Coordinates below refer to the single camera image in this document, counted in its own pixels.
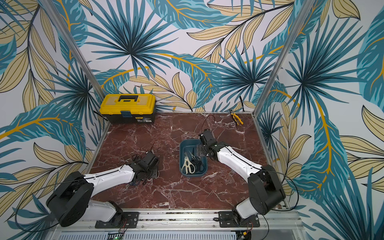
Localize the teal plastic storage box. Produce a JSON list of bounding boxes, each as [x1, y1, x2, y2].
[[179, 139, 208, 178]]

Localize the cream handled kitchen scissors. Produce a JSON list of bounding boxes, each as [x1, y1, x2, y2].
[[182, 152, 195, 175]]

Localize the black handled scissors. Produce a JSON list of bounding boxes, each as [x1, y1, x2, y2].
[[188, 150, 205, 174]]

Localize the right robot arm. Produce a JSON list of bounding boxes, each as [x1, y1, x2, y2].
[[200, 129, 286, 220]]

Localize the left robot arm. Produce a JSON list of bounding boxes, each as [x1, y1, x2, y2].
[[46, 151, 159, 229]]

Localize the yellow black toolbox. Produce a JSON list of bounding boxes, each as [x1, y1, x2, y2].
[[100, 94, 156, 124]]

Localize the yellow handled pliers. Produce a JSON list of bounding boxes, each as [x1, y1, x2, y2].
[[230, 110, 244, 126]]

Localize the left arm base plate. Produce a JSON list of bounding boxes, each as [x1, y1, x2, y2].
[[95, 212, 140, 229]]

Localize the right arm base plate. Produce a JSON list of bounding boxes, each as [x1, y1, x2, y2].
[[214, 211, 260, 228]]

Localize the aluminium front rail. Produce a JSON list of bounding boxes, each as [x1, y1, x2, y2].
[[44, 209, 309, 240]]

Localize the right metal frame post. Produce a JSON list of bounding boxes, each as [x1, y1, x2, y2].
[[253, 1, 315, 120]]

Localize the metal frame post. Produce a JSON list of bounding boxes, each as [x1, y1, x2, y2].
[[41, 0, 105, 99], [253, 1, 315, 120]]

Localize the left metal frame post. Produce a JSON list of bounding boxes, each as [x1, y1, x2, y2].
[[41, 0, 105, 99]]

